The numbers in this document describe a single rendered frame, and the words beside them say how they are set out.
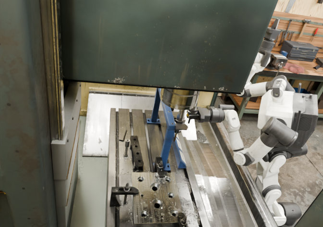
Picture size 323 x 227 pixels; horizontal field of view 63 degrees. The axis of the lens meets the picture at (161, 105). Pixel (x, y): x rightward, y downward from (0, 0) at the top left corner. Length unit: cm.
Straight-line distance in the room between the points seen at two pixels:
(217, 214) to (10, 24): 145
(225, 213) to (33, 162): 120
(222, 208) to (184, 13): 124
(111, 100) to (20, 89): 157
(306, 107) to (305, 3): 285
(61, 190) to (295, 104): 128
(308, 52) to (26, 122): 390
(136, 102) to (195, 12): 149
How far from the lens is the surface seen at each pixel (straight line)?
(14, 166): 88
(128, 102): 223
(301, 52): 419
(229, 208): 179
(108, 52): 87
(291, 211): 256
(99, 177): 189
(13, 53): 67
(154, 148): 171
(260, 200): 182
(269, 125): 148
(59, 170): 103
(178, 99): 104
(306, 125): 166
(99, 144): 205
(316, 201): 142
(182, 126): 141
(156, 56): 88
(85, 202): 177
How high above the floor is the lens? 205
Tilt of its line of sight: 33 degrees down
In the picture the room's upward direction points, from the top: 11 degrees clockwise
